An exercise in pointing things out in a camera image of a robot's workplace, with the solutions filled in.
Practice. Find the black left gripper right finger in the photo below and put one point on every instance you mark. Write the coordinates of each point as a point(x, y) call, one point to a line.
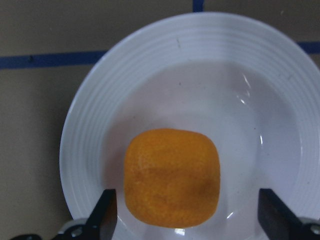
point(280, 223)

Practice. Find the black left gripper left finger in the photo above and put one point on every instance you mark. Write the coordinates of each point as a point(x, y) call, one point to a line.
point(101, 223)

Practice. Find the orange fruit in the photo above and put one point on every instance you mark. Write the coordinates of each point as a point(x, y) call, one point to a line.
point(172, 178)

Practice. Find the white round plate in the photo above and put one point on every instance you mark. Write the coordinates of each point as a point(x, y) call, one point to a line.
point(240, 82)

